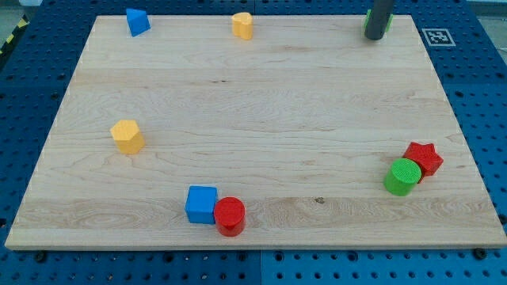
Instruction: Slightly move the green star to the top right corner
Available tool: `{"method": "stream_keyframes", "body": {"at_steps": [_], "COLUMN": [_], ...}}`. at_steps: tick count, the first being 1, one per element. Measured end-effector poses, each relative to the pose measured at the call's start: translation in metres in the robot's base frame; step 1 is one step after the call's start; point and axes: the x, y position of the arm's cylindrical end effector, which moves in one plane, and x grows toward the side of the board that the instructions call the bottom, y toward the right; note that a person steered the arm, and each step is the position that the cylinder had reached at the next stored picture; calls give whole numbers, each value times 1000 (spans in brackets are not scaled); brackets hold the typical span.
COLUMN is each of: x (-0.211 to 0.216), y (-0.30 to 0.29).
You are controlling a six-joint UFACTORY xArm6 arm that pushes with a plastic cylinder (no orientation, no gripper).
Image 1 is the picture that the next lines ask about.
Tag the yellow heart block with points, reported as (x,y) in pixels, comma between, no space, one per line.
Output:
(242,25)

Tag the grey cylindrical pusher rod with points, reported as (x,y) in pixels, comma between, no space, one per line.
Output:
(378,19)

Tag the red cylinder block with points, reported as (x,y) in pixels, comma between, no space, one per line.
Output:
(230,216)

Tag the light wooden board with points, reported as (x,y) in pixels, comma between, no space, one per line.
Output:
(301,123)

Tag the blue cube block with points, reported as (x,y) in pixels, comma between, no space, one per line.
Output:
(200,204)

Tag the green cylinder block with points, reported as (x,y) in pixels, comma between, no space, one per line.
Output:
(402,177)

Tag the red star block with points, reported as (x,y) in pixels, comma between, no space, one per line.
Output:
(425,156)

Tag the green star block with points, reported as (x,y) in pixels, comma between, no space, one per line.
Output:
(389,23)

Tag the blue triangle block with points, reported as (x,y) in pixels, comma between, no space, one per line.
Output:
(138,21)

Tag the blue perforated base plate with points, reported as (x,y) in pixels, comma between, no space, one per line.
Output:
(39,69)

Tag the yellow hexagon block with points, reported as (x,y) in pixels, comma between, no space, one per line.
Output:
(128,137)

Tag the white fiducial marker tag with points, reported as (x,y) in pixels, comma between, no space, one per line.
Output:
(438,37)

